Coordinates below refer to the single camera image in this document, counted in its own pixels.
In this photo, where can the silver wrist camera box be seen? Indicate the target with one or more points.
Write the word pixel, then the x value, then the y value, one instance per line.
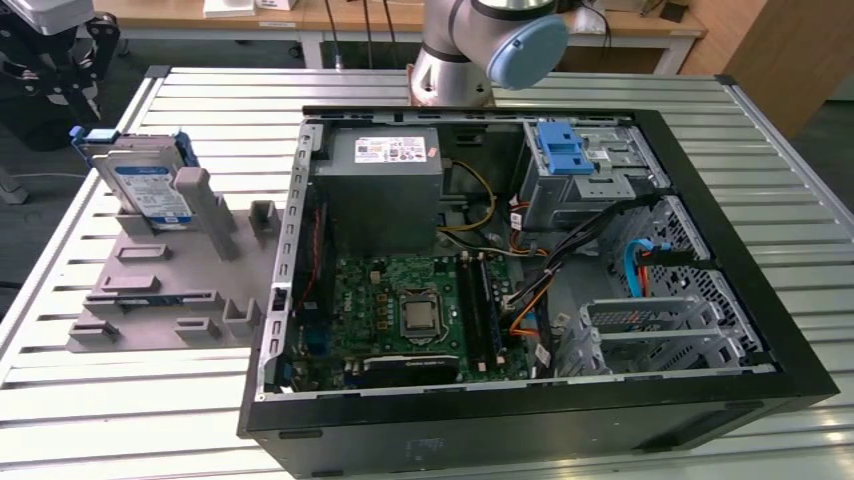
pixel 53 15

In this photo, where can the wooden desk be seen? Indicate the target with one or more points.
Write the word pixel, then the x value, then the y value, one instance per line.
pixel 200 22

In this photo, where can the black RAM slot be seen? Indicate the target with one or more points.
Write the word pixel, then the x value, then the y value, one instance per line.
pixel 468 310
pixel 492 320

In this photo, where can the grey parts rack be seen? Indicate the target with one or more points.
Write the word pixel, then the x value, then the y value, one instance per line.
pixel 173 280

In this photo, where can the silver CPU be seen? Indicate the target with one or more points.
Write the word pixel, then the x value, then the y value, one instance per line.
pixel 420 317

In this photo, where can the hard disk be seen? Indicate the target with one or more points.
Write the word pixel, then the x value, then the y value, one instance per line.
pixel 149 190

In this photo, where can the metal disk bay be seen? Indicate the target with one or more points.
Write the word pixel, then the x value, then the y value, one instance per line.
pixel 667 340

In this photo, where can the metal optical drive cage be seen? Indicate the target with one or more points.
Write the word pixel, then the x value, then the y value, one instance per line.
pixel 587 200

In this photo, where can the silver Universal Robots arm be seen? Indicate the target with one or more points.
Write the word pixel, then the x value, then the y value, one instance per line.
pixel 447 75

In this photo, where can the black graphics card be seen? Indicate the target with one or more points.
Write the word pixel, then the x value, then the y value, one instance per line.
pixel 407 367

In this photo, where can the grey power supply unit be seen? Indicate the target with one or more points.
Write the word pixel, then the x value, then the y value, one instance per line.
pixel 374 210

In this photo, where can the black open PC case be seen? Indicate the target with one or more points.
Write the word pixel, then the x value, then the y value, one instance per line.
pixel 534 430

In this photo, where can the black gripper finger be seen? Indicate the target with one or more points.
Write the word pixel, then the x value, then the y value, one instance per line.
pixel 33 80
pixel 100 45

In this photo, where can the blue drive cage latch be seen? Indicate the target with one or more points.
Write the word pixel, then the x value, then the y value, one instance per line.
pixel 560 150

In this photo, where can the grey stand foot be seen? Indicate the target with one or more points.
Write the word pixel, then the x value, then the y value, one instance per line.
pixel 9 185

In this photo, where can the CPU socket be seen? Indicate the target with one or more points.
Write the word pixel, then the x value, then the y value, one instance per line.
pixel 422 293

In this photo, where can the green motherboard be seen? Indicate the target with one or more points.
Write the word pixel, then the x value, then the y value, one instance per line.
pixel 360 300

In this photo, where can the small white box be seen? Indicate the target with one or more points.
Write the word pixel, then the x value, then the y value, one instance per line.
pixel 276 4

